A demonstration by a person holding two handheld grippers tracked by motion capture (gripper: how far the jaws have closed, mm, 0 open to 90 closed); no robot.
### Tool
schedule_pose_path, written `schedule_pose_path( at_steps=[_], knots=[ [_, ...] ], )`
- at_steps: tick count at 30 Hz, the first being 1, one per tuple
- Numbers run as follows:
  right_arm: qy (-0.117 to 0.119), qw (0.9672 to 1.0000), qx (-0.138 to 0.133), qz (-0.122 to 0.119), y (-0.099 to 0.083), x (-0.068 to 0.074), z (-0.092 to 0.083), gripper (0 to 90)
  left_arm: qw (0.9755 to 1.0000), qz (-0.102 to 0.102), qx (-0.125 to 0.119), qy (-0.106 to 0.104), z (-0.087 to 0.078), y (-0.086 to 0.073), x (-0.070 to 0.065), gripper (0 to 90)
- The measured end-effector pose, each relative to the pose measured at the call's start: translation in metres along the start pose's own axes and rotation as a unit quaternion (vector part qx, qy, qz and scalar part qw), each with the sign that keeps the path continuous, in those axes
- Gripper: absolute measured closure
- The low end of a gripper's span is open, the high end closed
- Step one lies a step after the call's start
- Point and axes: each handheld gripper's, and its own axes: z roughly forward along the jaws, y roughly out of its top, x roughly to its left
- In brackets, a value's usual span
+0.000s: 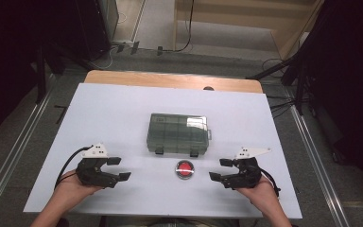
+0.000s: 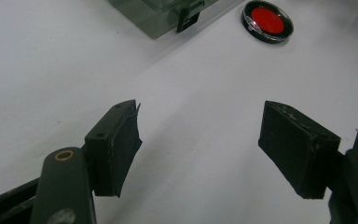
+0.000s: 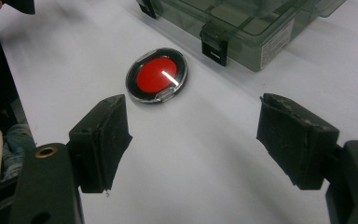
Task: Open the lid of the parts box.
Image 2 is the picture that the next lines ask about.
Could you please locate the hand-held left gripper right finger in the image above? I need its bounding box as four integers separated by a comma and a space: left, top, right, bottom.
258, 100, 341, 200

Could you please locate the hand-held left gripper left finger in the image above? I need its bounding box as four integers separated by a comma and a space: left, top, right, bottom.
84, 99, 144, 199

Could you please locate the round black case red disc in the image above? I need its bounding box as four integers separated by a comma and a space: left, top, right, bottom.
241, 0, 295, 44

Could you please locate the grey-green machine base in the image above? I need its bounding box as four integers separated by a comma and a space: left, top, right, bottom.
106, 0, 220, 40

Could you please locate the white table board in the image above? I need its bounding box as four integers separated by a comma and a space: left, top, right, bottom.
0, 0, 358, 224

